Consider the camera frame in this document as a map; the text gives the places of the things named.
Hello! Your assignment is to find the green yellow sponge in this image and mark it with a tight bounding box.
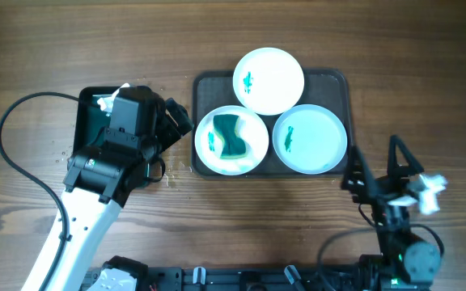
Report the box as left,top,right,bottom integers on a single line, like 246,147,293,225
213,114,247,159

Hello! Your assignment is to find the black mounting rail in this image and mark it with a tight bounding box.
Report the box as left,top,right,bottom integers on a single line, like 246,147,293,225
81,255,431,291

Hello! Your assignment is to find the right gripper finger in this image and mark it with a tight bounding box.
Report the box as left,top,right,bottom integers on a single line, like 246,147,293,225
386,134,425,179
341,145,378,192

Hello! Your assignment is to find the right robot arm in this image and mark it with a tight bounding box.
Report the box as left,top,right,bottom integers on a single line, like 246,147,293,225
341,135,447,290

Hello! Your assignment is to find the white plate top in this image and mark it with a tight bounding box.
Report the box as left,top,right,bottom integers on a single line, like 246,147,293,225
232,47,304,116

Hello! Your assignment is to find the white plate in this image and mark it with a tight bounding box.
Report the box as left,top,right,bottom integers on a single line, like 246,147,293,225
232,47,304,116
194,105,269,175
272,104,348,175

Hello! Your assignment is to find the black serving tray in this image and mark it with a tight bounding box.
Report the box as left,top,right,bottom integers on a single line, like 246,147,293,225
192,68,354,179

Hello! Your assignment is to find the black water basin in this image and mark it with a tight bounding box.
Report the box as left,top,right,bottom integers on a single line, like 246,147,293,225
70,85,155,190

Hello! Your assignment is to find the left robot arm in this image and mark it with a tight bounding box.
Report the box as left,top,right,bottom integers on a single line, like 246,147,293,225
23,83,193,290

